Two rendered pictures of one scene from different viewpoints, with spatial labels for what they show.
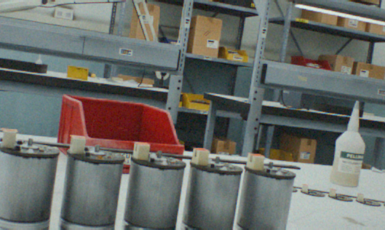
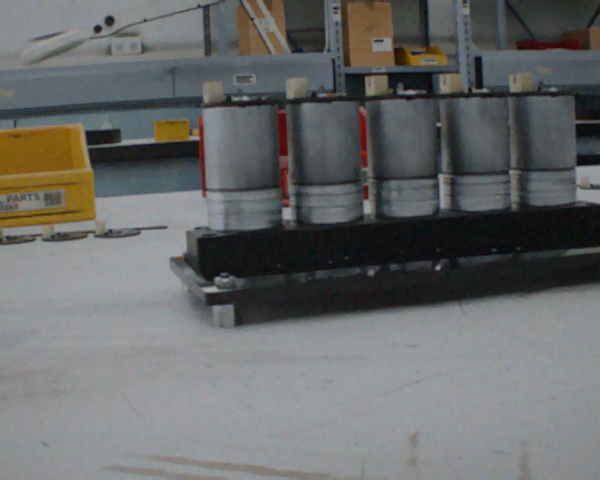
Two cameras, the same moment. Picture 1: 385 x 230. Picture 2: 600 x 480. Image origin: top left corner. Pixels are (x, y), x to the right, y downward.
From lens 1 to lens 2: 10 cm
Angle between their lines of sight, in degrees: 5
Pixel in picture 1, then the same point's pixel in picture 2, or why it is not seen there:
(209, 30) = (371, 24)
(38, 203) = (267, 163)
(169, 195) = (424, 132)
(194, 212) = (459, 153)
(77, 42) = (163, 80)
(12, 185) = (232, 144)
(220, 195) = (488, 124)
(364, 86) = not seen: outside the picture
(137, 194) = (385, 138)
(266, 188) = (541, 111)
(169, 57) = (319, 74)
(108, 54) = not seen: hidden behind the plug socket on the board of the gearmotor
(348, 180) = not seen: outside the picture
